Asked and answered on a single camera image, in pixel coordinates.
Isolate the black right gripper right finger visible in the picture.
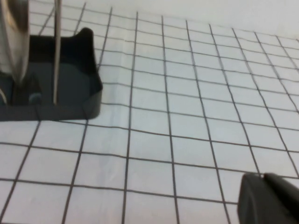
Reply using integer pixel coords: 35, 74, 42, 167
265, 173, 299, 224

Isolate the white black grid tablecloth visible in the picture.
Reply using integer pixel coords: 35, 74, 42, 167
0, 0, 299, 224

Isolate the metal wire lid rack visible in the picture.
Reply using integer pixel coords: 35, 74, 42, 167
52, 0, 63, 105

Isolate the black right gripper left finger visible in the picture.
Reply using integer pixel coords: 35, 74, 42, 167
237, 174, 274, 224

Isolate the steel pot lid black knob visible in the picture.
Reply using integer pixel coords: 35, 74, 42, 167
0, 0, 30, 84

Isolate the black plastic drip tray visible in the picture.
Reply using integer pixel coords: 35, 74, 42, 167
0, 27, 103, 122

